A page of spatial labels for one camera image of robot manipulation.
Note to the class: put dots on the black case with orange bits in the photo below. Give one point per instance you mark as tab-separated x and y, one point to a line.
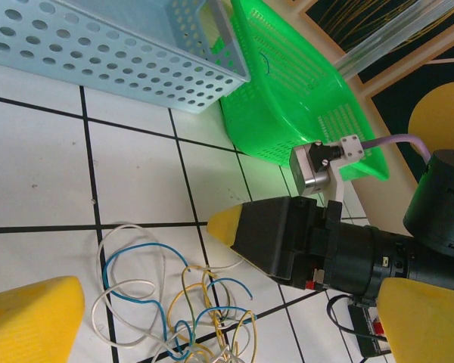
363	340

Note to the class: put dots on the aluminium frame post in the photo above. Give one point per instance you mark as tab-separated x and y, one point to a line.
401	36

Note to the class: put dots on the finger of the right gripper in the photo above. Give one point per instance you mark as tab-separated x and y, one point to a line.
261	238

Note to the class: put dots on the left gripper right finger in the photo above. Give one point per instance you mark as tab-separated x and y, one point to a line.
427	329

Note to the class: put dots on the light blue plastic basket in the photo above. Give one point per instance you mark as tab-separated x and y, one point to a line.
98	49

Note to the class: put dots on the green plastic basket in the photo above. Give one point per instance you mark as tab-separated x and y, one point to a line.
287	113

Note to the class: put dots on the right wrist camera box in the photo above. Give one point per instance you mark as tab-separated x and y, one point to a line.
306	170

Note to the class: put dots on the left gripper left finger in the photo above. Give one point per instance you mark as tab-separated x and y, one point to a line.
30	325

